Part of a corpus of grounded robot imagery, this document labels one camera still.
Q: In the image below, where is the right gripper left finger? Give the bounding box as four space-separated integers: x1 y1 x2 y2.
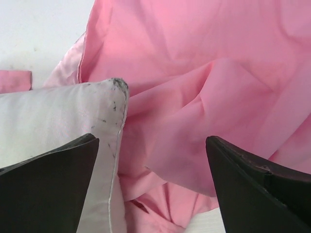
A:
0 133 99 233

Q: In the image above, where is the pink pillow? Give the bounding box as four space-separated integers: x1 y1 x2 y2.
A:
0 78 129 233

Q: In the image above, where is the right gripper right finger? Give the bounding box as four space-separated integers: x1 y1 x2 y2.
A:
206 136 311 233

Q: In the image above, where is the pink satin rose pillowcase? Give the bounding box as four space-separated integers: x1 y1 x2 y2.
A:
0 0 311 233

